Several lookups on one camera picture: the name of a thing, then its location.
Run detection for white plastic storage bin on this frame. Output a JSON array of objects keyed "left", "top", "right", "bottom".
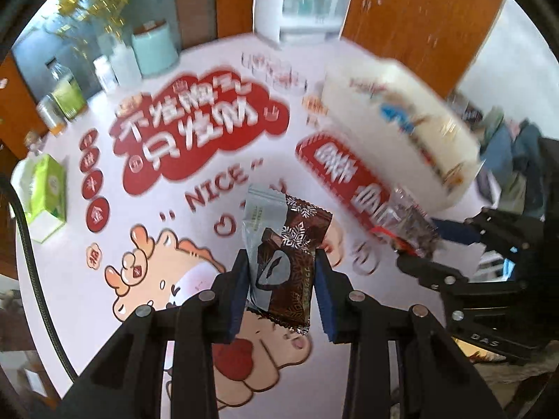
[{"left": 321, "top": 59, "right": 485, "bottom": 210}]

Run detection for small white pill bottle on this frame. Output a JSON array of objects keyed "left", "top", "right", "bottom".
[{"left": 94, "top": 56, "right": 119, "bottom": 93}]

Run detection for glass bottle green label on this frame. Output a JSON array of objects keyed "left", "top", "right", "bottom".
[{"left": 47, "top": 59, "right": 88, "bottom": 120}]

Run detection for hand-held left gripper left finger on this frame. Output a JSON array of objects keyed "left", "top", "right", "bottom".
[{"left": 52, "top": 249, "right": 251, "bottom": 419}]

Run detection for teal canister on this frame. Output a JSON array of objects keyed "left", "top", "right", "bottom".
[{"left": 131, "top": 20, "right": 181, "bottom": 77}]

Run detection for blue denim clothing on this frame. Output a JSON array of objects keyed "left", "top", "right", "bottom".
[{"left": 478, "top": 107, "right": 542, "bottom": 214}]

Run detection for green tissue box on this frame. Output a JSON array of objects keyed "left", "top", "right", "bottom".
[{"left": 11, "top": 155, "right": 67, "bottom": 243}]

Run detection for brown chocolate snack packet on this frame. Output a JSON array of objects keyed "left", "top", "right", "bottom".
[{"left": 241, "top": 183, "right": 335, "bottom": 336}]

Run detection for small glass jar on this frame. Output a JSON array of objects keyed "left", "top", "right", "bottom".
[{"left": 24, "top": 130, "right": 44, "bottom": 155}]

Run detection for clear packet dark snacks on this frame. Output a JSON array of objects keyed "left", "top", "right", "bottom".
[{"left": 371, "top": 188, "right": 442, "bottom": 258}]

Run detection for black cable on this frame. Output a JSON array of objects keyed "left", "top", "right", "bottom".
[{"left": 0, "top": 175, "right": 77, "bottom": 380}]

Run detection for clear jar orange base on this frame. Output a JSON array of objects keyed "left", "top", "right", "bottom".
[{"left": 37, "top": 95, "right": 67, "bottom": 135}]

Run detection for white squeeze bottle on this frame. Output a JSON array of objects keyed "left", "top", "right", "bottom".
[{"left": 109, "top": 44, "right": 143, "bottom": 88}]

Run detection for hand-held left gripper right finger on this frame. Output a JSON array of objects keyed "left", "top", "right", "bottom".
[{"left": 315, "top": 248, "right": 507, "bottom": 419}]

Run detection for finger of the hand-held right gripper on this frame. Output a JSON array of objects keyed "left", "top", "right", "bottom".
[
  {"left": 430, "top": 209, "right": 525, "bottom": 254},
  {"left": 395, "top": 251, "right": 485, "bottom": 310}
]

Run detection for white cosmetics organizer box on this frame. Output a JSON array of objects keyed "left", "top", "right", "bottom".
[{"left": 253, "top": 0, "right": 356, "bottom": 46}]

